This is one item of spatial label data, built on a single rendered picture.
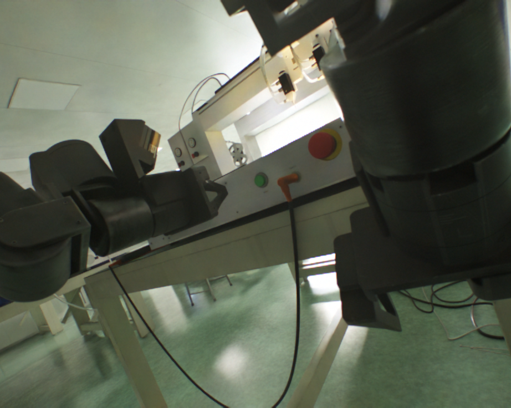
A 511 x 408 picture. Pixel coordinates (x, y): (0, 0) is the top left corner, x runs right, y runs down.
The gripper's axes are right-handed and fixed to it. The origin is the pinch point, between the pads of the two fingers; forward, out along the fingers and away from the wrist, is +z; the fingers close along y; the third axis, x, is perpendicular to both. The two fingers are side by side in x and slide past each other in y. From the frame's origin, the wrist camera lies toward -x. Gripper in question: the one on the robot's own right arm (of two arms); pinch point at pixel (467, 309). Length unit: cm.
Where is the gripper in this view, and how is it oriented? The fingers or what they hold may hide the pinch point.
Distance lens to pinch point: 24.8
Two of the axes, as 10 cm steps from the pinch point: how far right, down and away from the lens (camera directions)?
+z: 5.2, 7.0, 4.9
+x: -1.7, 6.4, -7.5
